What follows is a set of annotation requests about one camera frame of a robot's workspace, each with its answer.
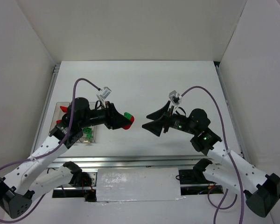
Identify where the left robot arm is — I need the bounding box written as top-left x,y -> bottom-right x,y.
0,98 -> 134,219

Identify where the aluminium rail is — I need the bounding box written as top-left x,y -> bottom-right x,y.
49,155 -> 207,168

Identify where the red curved lego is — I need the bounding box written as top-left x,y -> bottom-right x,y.
60,106 -> 68,113

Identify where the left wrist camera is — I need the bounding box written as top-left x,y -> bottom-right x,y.
96,87 -> 112,105

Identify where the clear container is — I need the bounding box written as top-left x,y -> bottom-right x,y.
49,102 -> 70,131
78,126 -> 97,144

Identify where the green rounded lego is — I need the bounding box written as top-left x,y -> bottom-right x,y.
124,112 -> 131,119

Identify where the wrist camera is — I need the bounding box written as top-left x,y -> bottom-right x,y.
168,91 -> 182,110
96,87 -> 112,105

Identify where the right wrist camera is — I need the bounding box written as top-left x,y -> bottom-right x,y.
168,91 -> 182,110

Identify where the clear container left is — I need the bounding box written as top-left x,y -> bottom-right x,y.
49,102 -> 70,131

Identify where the clear container right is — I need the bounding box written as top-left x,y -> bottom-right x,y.
78,126 -> 97,144

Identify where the red and green round lego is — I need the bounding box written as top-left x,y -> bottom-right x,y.
123,115 -> 135,130

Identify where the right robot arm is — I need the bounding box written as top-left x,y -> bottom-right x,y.
142,102 -> 280,217

